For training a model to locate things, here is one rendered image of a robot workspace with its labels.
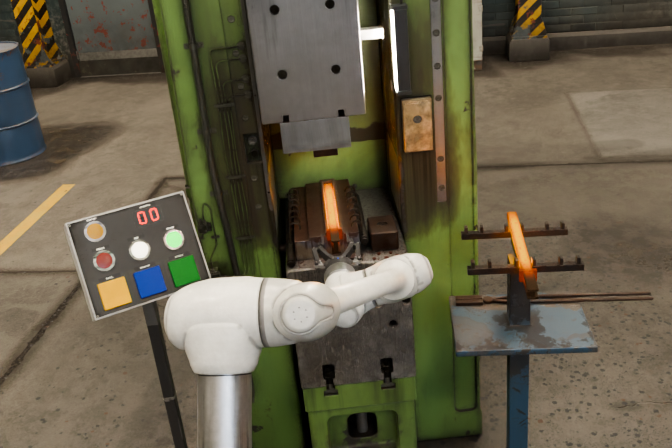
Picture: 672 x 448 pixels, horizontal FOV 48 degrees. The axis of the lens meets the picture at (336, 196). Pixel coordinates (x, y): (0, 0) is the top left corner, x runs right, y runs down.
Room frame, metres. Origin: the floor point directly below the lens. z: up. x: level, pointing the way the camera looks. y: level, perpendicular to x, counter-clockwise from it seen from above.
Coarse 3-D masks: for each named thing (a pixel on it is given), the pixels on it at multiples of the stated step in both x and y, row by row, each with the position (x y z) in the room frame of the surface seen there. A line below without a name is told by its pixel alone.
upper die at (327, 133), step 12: (288, 120) 2.09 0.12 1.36; (312, 120) 2.08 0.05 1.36; (324, 120) 2.08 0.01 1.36; (336, 120) 2.08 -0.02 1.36; (348, 120) 2.08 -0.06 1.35; (288, 132) 2.07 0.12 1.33; (300, 132) 2.07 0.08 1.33; (312, 132) 2.08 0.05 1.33; (324, 132) 2.08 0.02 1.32; (336, 132) 2.08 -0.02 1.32; (348, 132) 2.08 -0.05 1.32; (288, 144) 2.07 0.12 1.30; (300, 144) 2.07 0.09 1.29; (312, 144) 2.08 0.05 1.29; (324, 144) 2.08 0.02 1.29; (336, 144) 2.08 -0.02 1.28; (348, 144) 2.08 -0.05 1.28
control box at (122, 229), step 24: (96, 216) 1.93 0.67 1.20; (120, 216) 1.95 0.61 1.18; (168, 216) 1.98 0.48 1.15; (72, 240) 1.87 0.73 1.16; (96, 240) 1.89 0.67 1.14; (120, 240) 1.91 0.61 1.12; (144, 240) 1.93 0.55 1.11; (192, 240) 1.97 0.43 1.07; (96, 264) 1.85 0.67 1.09; (120, 264) 1.87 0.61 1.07; (144, 264) 1.89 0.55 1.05; (96, 288) 1.82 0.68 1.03; (168, 288) 1.87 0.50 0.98; (96, 312) 1.78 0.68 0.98; (120, 312) 1.80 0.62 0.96
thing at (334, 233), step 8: (328, 184) 2.43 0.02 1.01; (328, 192) 2.36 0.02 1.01; (328, 200) 2.29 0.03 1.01; (328, 208) 2.23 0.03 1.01; (328, 216) 2.17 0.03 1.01; (336, 216) 2.17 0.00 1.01; (336, 224) 2.11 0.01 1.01; (328, 232) 2.06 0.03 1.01; (336, 232) 2.03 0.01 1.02; (328, 240) 2.06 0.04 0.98; (336, 240) 1.98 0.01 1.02; (336, 248) 1.98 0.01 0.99
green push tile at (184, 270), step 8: (192, 256) 1.93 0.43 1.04; (168, 264) 1.90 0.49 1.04; (176, 264) 1.91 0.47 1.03; (184, 264) 1.91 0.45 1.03; (192, 264) 1.92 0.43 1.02; (176, 272) 1.89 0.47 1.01; (184, 272) 1.90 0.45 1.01; (192, 272) 1.91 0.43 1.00; (176, 280) 1.88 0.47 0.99; (184, 280) 1.89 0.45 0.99; (192, 280) 1.89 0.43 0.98
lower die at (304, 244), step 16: (304, 192) 2.44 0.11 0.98; (320, 192) 2.41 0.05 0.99; (336, 192) 2.37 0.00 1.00; (304, 208) 2.31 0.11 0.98; (320, 208) 2.28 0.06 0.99; (336, 208) 2.24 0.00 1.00; (304, 224) 2.19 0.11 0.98; (320, 224) 2.16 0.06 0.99; (304, 240) 2.08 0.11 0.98; (320, 240) 2.07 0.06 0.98; (304, 256) 2.07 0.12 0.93; (320, 256) 2.07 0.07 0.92
